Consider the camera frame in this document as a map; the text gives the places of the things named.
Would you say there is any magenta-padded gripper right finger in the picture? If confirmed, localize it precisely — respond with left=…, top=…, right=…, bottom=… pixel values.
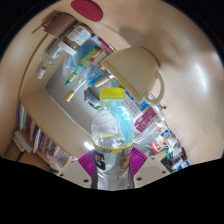
left=128, top=147, right=172, bottom=190

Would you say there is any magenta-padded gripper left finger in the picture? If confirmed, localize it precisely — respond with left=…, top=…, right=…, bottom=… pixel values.
left=56, top=149, right=98, bottom=190

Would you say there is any clear yellow-capped drink bottle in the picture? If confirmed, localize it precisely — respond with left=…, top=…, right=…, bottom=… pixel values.
left=90, top=87, right=135, bottom=191

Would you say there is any wooden shelf unit with books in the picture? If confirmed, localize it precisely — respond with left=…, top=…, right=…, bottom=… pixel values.
left=11, top=89, right=91, bottom=171

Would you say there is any magenta box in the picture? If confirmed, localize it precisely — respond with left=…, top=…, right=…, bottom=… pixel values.
left=133, top=106, right=158, bottom=134

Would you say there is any blue and white box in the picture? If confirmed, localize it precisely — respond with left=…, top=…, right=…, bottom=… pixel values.
left=124, top=89, right=151, bottom=118

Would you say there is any grey shaker bottle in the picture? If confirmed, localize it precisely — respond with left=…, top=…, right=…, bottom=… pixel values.
left=83, top=86, right=104, bottom=108

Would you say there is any blue bottle with gold cap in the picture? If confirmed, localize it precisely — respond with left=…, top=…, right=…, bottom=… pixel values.
left=64, top=75, right=111, bottom=103

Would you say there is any cream ceramic cup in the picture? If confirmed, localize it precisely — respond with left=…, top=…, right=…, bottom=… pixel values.
left=99, top=46, right=166, bottom=103

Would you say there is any clear glass bottle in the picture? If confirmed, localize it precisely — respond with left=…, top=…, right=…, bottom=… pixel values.
left=37, top=39, right=66, bottom=80

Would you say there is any brown jar with white lid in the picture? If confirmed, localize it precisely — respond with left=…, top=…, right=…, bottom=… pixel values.
left=57, top=23, right=94, bottom=56

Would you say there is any flat round red coaster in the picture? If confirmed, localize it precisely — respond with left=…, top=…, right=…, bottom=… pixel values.
left=70, top=0, right=104, bottom=23

